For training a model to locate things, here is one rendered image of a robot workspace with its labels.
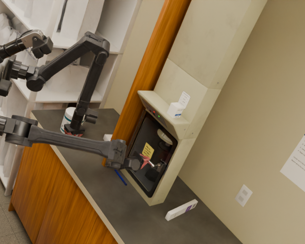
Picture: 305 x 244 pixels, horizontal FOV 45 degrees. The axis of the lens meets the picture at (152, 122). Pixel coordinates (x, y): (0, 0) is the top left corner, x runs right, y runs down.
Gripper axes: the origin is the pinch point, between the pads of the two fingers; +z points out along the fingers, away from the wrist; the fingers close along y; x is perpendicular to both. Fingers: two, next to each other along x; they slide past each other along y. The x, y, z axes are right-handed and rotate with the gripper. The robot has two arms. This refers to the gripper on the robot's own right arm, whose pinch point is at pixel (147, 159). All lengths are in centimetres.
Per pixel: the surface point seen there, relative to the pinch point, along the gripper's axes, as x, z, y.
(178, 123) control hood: -9.5, -3.2, 31.3
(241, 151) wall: -22, 48, 17
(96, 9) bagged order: 128, 29, 35
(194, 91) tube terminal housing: -3.3, 5.3, 45.7
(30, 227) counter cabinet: 51, -21, -103
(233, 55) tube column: -9, 12, 69
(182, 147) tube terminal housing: -10.6, 8.4, 15.7
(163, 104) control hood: 7.4, 1.1, 30.8
